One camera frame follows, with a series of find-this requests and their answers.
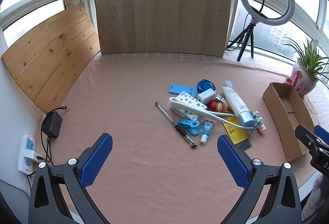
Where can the potted spider plant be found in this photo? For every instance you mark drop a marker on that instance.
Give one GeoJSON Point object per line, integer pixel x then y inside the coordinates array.
{"type": "Point", "coordinates": [302, 80]}

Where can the red toy figure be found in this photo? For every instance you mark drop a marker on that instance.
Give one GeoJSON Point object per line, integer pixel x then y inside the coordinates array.
{"type": "Point", "coordinates": [214, 105]}

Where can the black tripod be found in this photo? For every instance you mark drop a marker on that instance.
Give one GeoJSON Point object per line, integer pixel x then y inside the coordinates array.
{"type": "Point", "coordinates": [248, 36]}

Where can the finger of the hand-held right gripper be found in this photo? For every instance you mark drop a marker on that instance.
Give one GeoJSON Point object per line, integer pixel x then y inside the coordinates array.
{"type": "Point", "coordinates": [305, 134]}
{"type": "Point", "coordinates": [323, 134]}

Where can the pink felt table cover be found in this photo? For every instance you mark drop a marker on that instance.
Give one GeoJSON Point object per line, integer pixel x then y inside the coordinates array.
{"type": "Point", "coordinates": [128, 98]}

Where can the spotted white small item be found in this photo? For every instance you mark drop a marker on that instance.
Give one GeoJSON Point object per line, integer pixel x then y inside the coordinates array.
{"type": "Point", "coordinates": [219, 97]}

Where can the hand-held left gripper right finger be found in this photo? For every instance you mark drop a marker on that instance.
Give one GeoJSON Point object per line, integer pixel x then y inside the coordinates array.
{"type": "Point", "coordinates": [232, 159]}

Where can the clear black gel pen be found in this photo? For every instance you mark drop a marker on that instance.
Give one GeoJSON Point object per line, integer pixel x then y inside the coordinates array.
{"type": "Point", "coordinates": [174, 123]}

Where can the small clear sanitizer bottle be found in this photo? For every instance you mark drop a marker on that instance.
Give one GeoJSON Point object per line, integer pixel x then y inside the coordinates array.
{"type": "Point", "coordinates": [207, 129]}

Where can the person's white fleece clothing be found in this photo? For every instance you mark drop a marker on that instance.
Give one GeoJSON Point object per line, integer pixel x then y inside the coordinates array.
{"type": "Point", "coordinates": [318, 193]}

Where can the blue folding phone stand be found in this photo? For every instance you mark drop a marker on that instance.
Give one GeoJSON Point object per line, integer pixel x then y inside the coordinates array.
{"type": "Point", "coordinates": [180, 87]}

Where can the light oak board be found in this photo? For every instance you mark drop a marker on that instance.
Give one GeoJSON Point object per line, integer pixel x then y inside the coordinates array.
{"type": "Point", "coordinates": [164, 8]}

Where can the white charger block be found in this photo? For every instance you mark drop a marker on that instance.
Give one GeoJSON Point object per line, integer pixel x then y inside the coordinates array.
{"type": "Point", "coordinates": [205, 96]}

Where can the star print tissue packet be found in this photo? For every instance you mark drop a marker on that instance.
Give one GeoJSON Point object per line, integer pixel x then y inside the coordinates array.
{"type": "Point", "coordinates": [186, 96]}

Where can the pine plank board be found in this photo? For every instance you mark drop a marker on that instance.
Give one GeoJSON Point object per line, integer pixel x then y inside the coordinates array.
{"type": "Point", "coordinates": [51, 54]}

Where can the yellow flat packet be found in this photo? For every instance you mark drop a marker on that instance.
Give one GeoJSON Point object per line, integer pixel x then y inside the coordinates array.
{"type": "Point", "coordinates": [234, 134]}

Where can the brown cardboard box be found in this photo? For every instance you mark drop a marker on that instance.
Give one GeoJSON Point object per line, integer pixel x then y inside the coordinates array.
{"type": "Point", "coordinates": [276, 103]}

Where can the small wooden strip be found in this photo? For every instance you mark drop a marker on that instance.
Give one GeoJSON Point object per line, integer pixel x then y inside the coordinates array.
{"type": "Point", "coordinates": [67, 0]}

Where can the white tube with blue cap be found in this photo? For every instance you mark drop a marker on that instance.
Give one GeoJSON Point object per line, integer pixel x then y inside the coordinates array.
{"type": "Point", "coordinates": [235, 102]}

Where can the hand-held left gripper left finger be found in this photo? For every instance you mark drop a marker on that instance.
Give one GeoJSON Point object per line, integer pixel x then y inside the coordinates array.
{"type": "Point", "coordinates": [96, 159]}

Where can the black power adapter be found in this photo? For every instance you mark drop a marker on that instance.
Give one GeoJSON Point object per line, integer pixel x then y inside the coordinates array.
{"type": "Point", "coordinates": [52, 123]}

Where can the blue plastic clip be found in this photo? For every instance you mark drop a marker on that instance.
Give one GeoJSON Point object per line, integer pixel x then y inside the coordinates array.
{"type": "Point", "coordinates": [189, 125]}

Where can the white power strip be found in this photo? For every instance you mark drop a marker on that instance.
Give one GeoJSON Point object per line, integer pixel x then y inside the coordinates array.
{"type": "Point", "coordinates": [27, 147]}

